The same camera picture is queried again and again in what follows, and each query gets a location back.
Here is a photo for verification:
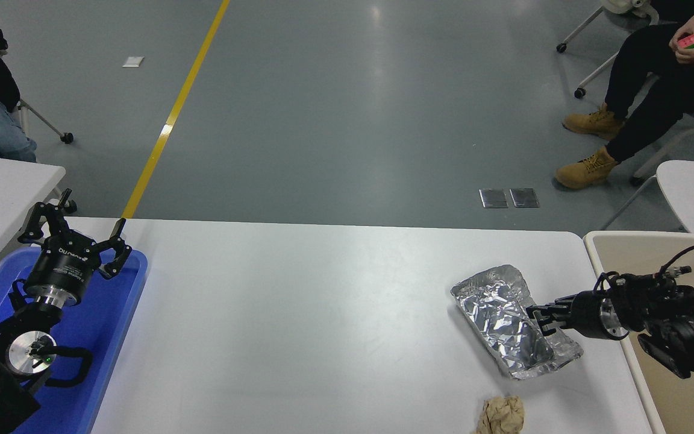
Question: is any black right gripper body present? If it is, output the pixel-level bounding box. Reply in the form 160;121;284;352
568;291;610;340

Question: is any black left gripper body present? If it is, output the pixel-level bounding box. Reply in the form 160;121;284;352
25;235;102;303

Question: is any silver foil tray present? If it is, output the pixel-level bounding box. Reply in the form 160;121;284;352
450;264;584;380

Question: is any tan paper ball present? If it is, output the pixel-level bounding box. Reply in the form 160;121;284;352
475;395;525;434

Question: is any person's right hand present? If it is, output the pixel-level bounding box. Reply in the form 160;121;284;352
671;14;694;46

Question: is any blue plastic tray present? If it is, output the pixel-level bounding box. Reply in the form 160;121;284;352
0;247;148;434

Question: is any white chair with castors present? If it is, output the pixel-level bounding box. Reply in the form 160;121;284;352
16;98;78;215

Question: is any large pale plastic bin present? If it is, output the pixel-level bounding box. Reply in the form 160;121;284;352
583;230;694;434

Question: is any person with tan boots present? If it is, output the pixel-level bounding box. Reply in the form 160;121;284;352
555;0;694;190

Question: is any white chair grey seat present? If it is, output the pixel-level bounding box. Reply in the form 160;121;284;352
556;0;661;100

